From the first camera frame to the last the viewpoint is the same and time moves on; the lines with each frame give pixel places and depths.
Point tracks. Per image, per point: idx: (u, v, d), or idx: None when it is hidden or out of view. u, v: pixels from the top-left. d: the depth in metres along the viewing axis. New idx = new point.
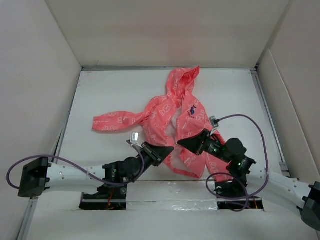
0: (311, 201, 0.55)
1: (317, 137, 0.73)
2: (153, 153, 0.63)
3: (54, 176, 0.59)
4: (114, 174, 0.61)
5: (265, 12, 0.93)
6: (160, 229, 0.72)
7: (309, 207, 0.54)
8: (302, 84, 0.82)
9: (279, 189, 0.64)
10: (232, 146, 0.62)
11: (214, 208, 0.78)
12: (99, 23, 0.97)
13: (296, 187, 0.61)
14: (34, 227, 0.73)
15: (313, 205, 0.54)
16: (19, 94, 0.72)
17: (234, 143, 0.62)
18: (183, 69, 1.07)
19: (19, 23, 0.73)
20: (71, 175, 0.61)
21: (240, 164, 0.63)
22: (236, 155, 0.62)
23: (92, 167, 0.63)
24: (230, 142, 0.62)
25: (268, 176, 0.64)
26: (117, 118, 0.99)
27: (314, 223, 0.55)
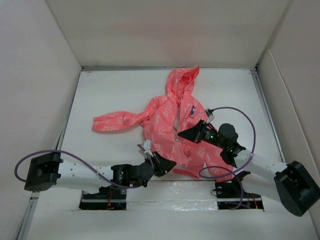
0: (282, 175, 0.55)
1: (317, 137, 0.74)
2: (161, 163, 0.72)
3: (64, 173, 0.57)
4: (121, 176, 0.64)
5: (265, 12, 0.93)
6: (161, 229, 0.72)
7: (277, 179, 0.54)
8: (302, 85, 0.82)
9: (259, 169, 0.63)
10: (225, 130, 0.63)
11: (214, 208, 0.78)
12: (99, 23, 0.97)
13: (273, 165, 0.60)
14: (35, 227, 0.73)
15: (284, 178, 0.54)
16: (20, 94, 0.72)
17: (228, 128, 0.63)
18: (183, 69, 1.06)
19: (19, 23, 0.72)
20: (82, 173, 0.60)
21: (233, 150, 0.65)
22: (229, 141, 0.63)
23: (100, 167, 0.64)
24: (224, 126, 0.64)
25: (251, 158, 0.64)
26: (116, 118, 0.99)
27: (288, 200, 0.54)
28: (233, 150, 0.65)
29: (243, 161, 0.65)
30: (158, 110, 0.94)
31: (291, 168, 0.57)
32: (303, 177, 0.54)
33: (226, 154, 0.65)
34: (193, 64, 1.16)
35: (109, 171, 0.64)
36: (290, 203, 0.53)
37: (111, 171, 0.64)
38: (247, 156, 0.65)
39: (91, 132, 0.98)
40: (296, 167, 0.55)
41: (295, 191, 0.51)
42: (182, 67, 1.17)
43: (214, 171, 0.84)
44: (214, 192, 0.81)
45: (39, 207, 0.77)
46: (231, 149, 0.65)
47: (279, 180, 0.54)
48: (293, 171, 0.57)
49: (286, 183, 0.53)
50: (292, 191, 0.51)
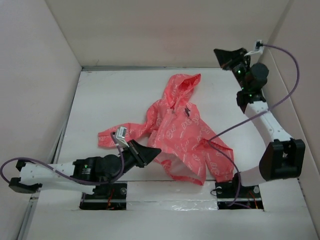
0: (279, 145, 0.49)
1: (317, 136, 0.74)
2: (138, 155, 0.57)
3: (25, 175, 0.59)
4: (88, 171, 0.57)
5: (265, 12, 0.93)
6: (160, 229, 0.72)
7: (271, 145, 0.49)
8: (302, 84, 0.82)
9: (263, 128, 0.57)
10: (255, 69, 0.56)
11: (214, 208, 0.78)
12: (98, 22, 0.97)
13: (278, 132, 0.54)
14: (35, 227, 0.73)
15: (278, 148, 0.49)
16: (19, 95, 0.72)
17: (260, 69, 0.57)
18: (184, 76, 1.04)
19: (19, 23, 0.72)
20: (41, 174, 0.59)
21: (251, 96, 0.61)
22: (255, 85, 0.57)
23: (62, 164, 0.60)
24: (255, 65, 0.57)
25: (263, 113, 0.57)
26: (122, 132, 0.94)
27: (266, 164, 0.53)
28: (252, 96, 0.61)
29: (254, 112, 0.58)
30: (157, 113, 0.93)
31: (292, 143, 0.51)
32: (296, 156, 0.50)
33: (243, 97, 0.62)
34: (193, 64, 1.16)
35: (71, 167, 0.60)
36: (266, 166, 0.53)
37: (73, 167, 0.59)
38: (261, 110, 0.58)
39: (91, 132, 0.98)
40: (298, 145, 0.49)
41: (277, 163, 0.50)
42: (182, 66, 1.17)
43: (214, 171, 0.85)
44: (214, 192, 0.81)
45: (38, 206, 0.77)
46: (251, 95, 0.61)
47: (271, 147, 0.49)
48: (291, 145, 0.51)
49: (277, 154, 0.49)
50: (274, 162, 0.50)
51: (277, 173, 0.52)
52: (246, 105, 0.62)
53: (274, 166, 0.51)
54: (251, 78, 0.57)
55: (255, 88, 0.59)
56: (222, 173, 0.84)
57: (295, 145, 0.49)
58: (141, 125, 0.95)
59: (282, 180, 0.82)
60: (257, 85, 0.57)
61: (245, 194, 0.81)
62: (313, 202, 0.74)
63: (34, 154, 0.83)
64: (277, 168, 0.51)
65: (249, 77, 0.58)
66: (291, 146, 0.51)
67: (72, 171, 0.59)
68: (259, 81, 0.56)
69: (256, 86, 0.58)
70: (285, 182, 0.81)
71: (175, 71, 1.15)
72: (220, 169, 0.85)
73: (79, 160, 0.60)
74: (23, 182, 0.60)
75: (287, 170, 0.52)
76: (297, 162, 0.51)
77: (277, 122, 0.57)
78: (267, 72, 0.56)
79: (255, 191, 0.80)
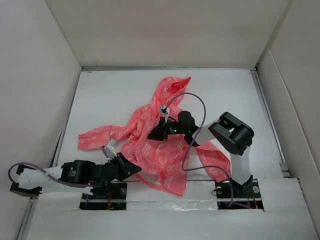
0: (214, 123, 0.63)
1: (317, 136, 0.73)
2: (124, 165, 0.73)
3: (22, 180, 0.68)
4: (74, 173, 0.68)
5: (265, 12, 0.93)
6: (161, 229, 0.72)
7: (210, 127, 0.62)
8: (302, 84, 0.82)
9: (205, 131, 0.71)
10: (182, 116, 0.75)
11: (214, 208, 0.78)
12: (98, 23, 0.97)
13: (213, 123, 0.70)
14: (35, 227, 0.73)
15: (214, 124, 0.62)
16: (19, 95, 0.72)
17: (185, 115, 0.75)
18: (174, 78, 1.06)
19: (19, 24, 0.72)
20: (37, 178, 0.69)
21: (190, 132, 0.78)
22: (187, 125, 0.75)
23: (52, 168, 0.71)
24: (181, 113, 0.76)
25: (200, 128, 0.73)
26: (102, 133, 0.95)
27: (226, 142, 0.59)
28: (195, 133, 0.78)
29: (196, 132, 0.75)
30: (141, 119, 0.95)
31: (223, 118, 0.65)
32: (230, 119, 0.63)
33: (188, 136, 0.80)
34: (193, 64, 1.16)
35: (59, 170, 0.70)
36: (227, 143, 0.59)
37: (61, 170, 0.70)
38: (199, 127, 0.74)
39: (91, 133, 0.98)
40: (224, 114, 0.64)
41: (224, 132, 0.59)
42: (182, 66, 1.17)
43: (212, 172, 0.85)
44: (214, 192, 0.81)
45: (39, 206, 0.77)
46: (190, 131, 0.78)
47: (211, 127, 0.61)
48: (226, 121, 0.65)
49: (217, 127, 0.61)
50: (222, 133, 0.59)
51: (236, 138, 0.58)
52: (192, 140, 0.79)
53: (227, 134, 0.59)
54: (184, 123, 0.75)
55: (192, 128, 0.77)
56: (221, 174, 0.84)
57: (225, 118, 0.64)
58: (122, 128, 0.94)
59: (282, 180, 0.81)
60: (191, 124, 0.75)
61: (245, 194, 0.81)
62: (313, 203, 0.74)
63: (34, 154, 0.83)
64: (231, 134, 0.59)
65: (183, 123, 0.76)
66: (226, 121, 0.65)
67: (61, 174, 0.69)
68: (190, 123, 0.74)
69: (190, 125, 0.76)
70: (285, 182, 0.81)
71: (174, 71, 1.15)
72: (218, 170, 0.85)
73: (65, 164, 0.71)
74: (22, 186, 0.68)
75: (240, 132, 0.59)
76: (236, 121, 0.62)
77: None
78: (190, 114, 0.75)
79: (255, 191, 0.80)
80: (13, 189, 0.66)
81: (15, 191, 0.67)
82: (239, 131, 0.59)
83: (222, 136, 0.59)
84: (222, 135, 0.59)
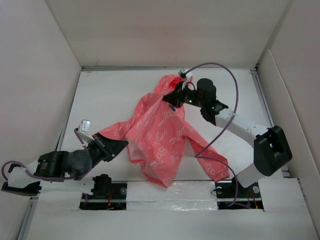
0: (263, 138, 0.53)
1: (317, 136, 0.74)
2: (106, 147, 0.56)
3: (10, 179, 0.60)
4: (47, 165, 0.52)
5: (265, 12, 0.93)
6: (161, 229, 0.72)
7: (258, 142, 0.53)
8: (301, 85, 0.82)
9: (240, 129, 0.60)
10: (201, 83, 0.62)
11: (214, 208, 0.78)
12: (99, 23, 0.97)
13: (254, 127, 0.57)
14: (35, 227, 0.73)
15: (265, 143, 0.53)
16: (19, 95, 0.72)
17: (205, 82, 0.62)
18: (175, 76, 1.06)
19: (19, 24, 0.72)
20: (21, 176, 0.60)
21: (214, 108, 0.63)
22: (206, 93, 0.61)
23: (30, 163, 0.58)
24: (202, 80, 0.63)
25: (233, 118, 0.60)
26: (112, 131, 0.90)
27: (262, 160, 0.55)
28: (215, 107, 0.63)
29: (225, 121, 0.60)
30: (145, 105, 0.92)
31: (272, 133, 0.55)
32: (281, 140, 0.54)
33: (207, 111, 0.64)
34: (193, 64, 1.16)
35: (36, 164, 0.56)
36: (263, 162, 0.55)
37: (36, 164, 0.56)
38: (229, 116, 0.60)
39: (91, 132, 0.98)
40: (277, 133, 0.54)
41: (270, 156, 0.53)
42: (182, 66, 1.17)
43: (210, 171, 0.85)
44: (214, 192, 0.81)
45: (39, 206, 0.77)
46: (213, 107, 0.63)
47: (259, 144, 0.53)
48: (272, 136, 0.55)
49: (266, 148, 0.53)
50: (267, 156, 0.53)
51: (275, 162, 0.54)
52: (214, 118, 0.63)
53: (269, 157, 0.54)
54: (203, 92, 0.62)
55: (212, 99, 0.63)
56: (217, 173, 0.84)
57: (276, 135, 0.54)
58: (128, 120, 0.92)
59: (282, 180, 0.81)
60: (211, 94, 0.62)
61: (245, 194, 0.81)
62: (313, 203, 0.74)
63: (34, 154, 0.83)
64: (272, 157, 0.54)
65: (201, 92, 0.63)
66: (273, 136, 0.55)
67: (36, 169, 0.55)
68: (210, 91, 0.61)
69: (210, 96, 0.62)
70: (285, 182, 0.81)
71: (174, 71, 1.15)
72: (216, 169, 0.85)
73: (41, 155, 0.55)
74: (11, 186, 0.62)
75: (281, 156, 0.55)
76: (284, 146, 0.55)
77: (248, 120, 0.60)
78: (212, 82, 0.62)
79: (255, 191, 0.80)
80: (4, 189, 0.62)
81: (6, 190, 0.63)
82: (280, 155, 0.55)
83: (265, 158, 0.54)
84: (265, 157, 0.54)
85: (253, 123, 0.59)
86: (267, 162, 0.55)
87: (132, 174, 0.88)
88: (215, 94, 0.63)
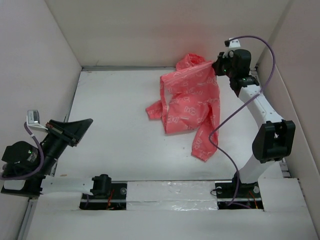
0: (272, 127, 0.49)
1: (317, 136, 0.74)
2: (64, 134, 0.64)
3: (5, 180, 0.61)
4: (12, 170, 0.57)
5: (265, 12, 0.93)
6: (161, 229, 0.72)
7: (265, 127, 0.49)
8: (301, 84, 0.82)
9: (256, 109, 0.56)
10: (238, 51, 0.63)
11: (214, 208, 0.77)
12: (98, 23, 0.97)
13: (271, 114, 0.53)
14: (35, 228, 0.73)
15: (271, 132, 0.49)
16: (19, 95, 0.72)
17: (243, 51, 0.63)
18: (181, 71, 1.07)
19: (19, 24, 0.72)
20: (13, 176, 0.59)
21: (244, 79, 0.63)
22: (239, 60, 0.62)
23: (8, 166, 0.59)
24: (243, 49, 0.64)
25: (256, 96, 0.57)
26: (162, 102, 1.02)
27: (259, 144, 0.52)
28: (245, 79, 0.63)
29: (248, 96, 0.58)
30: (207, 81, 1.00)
31: (283, 126, 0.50)
32: (288, 136, 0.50)
33: (236, 81, 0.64)
34: None
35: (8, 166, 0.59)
36: (259, 146, 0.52)
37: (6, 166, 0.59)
38: (254, 94, 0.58)
39: (91, 132, 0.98)
40: (289, 127, 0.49)
41: (269, 144, 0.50)
42: None
43: (195, 145, 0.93)
44: (214, 192, 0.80)
45: (38, 207, 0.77)
46: (244, 78, 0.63)
47: (265, 130, 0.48)
48: (282, 129, 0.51)
49: (269, 136, 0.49)
50: (266, 143, 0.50)
51: (270, 152, 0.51)
52: (239, 89, 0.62)
53: (268, 146, 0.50)
54: (237, 59, 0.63)
55: (243, 69, 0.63)
56: (196, 148, 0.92)
57: (285, 130, 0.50)
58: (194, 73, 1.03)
59: (282, 180, 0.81)
60: (243, 63, 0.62)
61: (245, 194, 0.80)
62: (313, 203, 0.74)
63: None
64: (270, 146, 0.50)
65: (235, 59, 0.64)
66: (282, 129, 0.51)
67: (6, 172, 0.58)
68: (243, 59, 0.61)
69: (242, 65, 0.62)
70: (285, 182, 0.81)
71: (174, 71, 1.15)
72: (202, 147, 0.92)
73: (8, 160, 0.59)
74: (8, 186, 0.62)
75: (279, 149, 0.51)
76: (288, 142, 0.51)
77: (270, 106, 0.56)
78: (249, 52, 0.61)
79: (255, 191, 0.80)
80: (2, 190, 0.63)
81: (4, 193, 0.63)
82: (279, 147, 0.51)
83: (263, 144, 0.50)
84: (263, 143, 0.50)
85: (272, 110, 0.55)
86: (262, 151, 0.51)
87: (132, 174, 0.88)
88: (248, 66, 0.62)
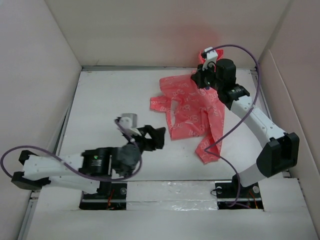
0: (277, 145, 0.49)
1: (317, 136, 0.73)
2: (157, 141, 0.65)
3: (29, 170, 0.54)
4: (96, 165, 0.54)
5: (265, 12, 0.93)
6: (161, 229, 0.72)
7: (269, 146, 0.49)
8: (301, 85, 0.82)
9: (254, 124, 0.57)
10: (222, 62, 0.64)
11: (214, 208, 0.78)
12: (98, 23, 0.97)
13: (271, 128, 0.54)
14: (34, 228, 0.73)
15: (276, 149, 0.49)
16: (19, 94, 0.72)
17: (226, 62, 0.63)
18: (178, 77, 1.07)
19: (19, 25, 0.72)
20: (47, 166, 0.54)
21: (233, 90, 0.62)
22: (224, 71, 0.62)
23: (36, 163, 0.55)
24: (224, 60, 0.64)
25: (251, 110, 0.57)
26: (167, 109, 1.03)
27: (265, 162, 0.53)
28: (235, 90, 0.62)
29: (243, 110, 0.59)
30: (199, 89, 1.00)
31: (285, 139, 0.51)
32: (292, 148, 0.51)
33: (225, 93, 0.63)
34: (193, 64, 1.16)
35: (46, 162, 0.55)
36: (266, 164, 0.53)
37: (82, 158, 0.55)
38: (248, 107, 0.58)
39: (91, 132, 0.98)
40: (293, 141, 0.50)
41: (276, 162, 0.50)
42: (182, 66, 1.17)
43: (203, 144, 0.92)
44: (214, 192, 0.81)
45: (38, 206, 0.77)
46: (234, 89, 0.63)
47: (270, 150, 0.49)
48: (285, 142, 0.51)
49: (275, 154, 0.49)
50: (273, 162, 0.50)
51: (278, 168, 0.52)
52: (231, 101, 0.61)
53: (275, 161, 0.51)
54: (222, 71, 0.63)
55: (230, 80, 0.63)
56: (201, 147, 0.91)
57: (289, 144, 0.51)
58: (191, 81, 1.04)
59: (282, 180, 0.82)
60: (229, 73, 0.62)
61: (245, 194, 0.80)
62: (313, 203, 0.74)
63: (35, 154, 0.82)
64: (277, 163, 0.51)
65: (220, 71, 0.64)
66: (286, 142, 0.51)
67: (81, 164, 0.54)
68: (229, 70, 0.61)
69: (228, 75, 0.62)
70: (285, 182, 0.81)
71: (174, 71, 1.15)
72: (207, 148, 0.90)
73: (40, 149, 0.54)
74: (27, 177, 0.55)
75: (286, 163, 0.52)
76: (292, 153, 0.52)
77: (268, 118, 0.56)
78: (232, 63, 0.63)
79: (255, 191, 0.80)
80: (17, 181, 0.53)
81: (17, 183, 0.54)
82: (285, 161, 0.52)
83: (270, 163, 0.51)
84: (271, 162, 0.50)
85: (270, 123, 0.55)
86: (271, 166, 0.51)
87: None
88: (234, 76, 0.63)
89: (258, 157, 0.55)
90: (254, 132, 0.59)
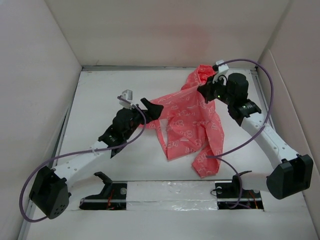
0: (289, 167, 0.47)
1: (317, 136, 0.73)
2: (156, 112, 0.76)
3: (68, 173, 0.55)
4: (113, 139, 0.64)
5: (265, 12, 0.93)
6: (161, 229, 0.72)
7: (281, 167, 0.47)
8: (301, 85, 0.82)
9: (266, 145, 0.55)
10: (232, 77, 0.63)
11: (214, 208, 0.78)
12: (99, 23, 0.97)
13: (283, 149, 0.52)
14: (35, 228, 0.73)
15: (288, 172, 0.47)
16: (20, 94, 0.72)
17: (236, 77, 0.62)
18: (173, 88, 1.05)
19: (19, 25, 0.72)
20: (83, 161, 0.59)
21: (245, 106, 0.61)
22: (236, 87, 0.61)
23: (68, 165, 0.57)
24: (235, 75, 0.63)
25: (263, 128, 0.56)
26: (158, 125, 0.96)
27: (276, 185, 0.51)
28: (245, 106, 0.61)
29: (254, 128, 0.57)
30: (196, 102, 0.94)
31: (298, 160, 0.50)
32: (306, 172, 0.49)
33: (236, 109, 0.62)
34: (193, 64, 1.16)
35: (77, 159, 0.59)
36: (276, 187, 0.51)
37: (102, 142, 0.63)
38: (260, 124, 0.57)
39: (91, 132, 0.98)
40: (306, 163, 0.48)
41: (287, 185, 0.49)
42: (182, 66, 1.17)
43: (199, 158, 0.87)
44: (214, 192, 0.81)
45: None
46: (244, 105, 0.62)
47: (282, 172, 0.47)
48: (297, 165, 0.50)
49: (286, 177, 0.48)
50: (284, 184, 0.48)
51: (289, 192, 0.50)
52: (241, 117, 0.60)
53: (286, 184, 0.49)
54: (233, 86, 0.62)
55: (241, 95, 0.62)
56: (198, 161, 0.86)
57: (301, 167, 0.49)
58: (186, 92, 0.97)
59: None
60: (241, 89, 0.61)
61: (245, 194, 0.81)
62: (313, 203, 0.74)
63: (35, 153, 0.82)
64: (288, 187, 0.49)
65: (231, 86, 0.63)
66: (298, 165, 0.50)
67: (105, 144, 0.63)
68: (241, 85, 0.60)
69: (240, 91, 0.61)
70: None
71: (175, 71, 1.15)
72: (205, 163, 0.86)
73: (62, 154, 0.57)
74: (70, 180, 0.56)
75: (297, 188, 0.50)
76: (305, 177, 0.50)
77: (279, 137, 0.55)
78: (244, 78, 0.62)
79: (255, 191, 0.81)
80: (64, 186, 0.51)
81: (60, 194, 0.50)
82: (297, 186, 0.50)
83: (281, 186, 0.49)
84: (282, 185, 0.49)
85: (283, 143, 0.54)
86: (282, 189, 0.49)
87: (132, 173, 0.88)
88: (246, 92, 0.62)
89: (268, 179, 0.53)
90: (265, 151, 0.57)
